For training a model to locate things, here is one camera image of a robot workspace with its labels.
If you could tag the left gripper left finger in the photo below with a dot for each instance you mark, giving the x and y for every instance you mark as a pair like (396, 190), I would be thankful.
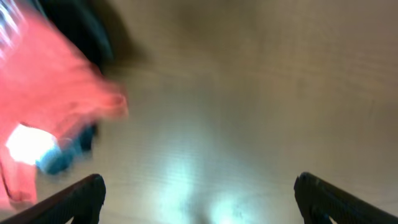
(79, 203)

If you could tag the red t-shirt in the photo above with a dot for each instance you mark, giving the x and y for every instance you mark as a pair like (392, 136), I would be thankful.
(49, 92)

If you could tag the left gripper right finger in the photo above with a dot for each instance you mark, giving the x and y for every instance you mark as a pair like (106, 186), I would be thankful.
(321, 202)

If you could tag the navy blue folded garment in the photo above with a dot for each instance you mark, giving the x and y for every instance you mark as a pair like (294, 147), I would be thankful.
(59, 159)

